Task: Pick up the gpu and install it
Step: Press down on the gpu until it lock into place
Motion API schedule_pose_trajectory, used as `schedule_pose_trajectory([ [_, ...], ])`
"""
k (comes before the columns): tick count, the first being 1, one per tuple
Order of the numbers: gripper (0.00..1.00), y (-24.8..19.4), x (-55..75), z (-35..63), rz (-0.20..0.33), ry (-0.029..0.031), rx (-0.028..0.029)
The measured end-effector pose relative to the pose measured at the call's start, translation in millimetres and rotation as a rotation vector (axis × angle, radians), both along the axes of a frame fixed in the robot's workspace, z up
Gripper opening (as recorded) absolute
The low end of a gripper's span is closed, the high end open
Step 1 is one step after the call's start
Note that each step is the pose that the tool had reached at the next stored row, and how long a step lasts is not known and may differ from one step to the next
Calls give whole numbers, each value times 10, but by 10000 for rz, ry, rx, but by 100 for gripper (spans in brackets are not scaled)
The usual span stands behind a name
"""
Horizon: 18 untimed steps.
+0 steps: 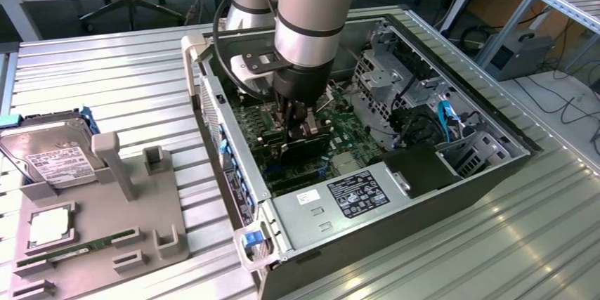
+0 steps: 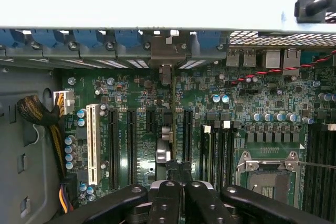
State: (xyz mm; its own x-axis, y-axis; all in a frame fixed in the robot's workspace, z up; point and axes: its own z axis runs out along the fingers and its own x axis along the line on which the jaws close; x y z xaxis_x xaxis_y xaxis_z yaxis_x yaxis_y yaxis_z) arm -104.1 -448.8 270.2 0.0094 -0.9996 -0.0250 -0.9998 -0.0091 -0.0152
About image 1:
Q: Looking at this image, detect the green RAM stick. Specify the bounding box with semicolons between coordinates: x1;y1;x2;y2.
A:
16;230;137;268

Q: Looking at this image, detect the silver chipset heat sink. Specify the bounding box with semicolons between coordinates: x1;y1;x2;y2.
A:
330;153;365;171

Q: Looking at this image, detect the blue case release latch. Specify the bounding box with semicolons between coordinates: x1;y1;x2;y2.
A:
241;230;262;247

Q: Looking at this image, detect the hard disk with blue carrier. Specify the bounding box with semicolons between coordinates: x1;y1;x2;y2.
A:
0;105;102;189

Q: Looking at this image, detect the aluminium slat frame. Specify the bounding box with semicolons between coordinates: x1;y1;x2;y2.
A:
469;0;600;59

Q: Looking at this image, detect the grey box machine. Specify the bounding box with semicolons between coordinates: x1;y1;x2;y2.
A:
474;27;557;82

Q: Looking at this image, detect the black office chair base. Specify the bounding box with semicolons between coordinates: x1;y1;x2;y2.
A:
77;0;185;32

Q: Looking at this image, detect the grey parts rack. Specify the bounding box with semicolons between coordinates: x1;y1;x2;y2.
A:
8;131;192;300

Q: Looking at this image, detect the grey power supply unit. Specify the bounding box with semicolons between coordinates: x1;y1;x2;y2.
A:
273;163;418;254

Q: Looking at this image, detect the silver disk bay cage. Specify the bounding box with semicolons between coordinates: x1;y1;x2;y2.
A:
349;20;454;112

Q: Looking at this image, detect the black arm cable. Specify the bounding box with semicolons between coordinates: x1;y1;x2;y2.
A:
212;0;272;100

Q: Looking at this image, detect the black open PC case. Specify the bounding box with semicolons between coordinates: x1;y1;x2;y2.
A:
180;13;545;300

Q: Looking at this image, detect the black wire bundle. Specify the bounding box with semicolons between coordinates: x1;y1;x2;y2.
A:
390;109;442;150

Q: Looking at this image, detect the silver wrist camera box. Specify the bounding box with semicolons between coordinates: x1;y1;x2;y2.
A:
228;51;292;96

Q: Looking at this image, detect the green graphics card black shroud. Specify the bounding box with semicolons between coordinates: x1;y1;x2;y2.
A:
280;133;330;165

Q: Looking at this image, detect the black floor cable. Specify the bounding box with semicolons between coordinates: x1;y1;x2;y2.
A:
509;67;600;129

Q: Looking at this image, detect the green Dell motherboard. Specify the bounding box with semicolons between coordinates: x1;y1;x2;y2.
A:
229;81;390;198

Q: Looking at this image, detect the silver CPU chip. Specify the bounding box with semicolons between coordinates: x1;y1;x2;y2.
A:
26;207;73;245

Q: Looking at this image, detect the blue disk wire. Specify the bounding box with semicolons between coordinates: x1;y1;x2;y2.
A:
437;100;456;144

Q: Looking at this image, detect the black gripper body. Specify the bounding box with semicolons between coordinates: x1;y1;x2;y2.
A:
272;63;334;105

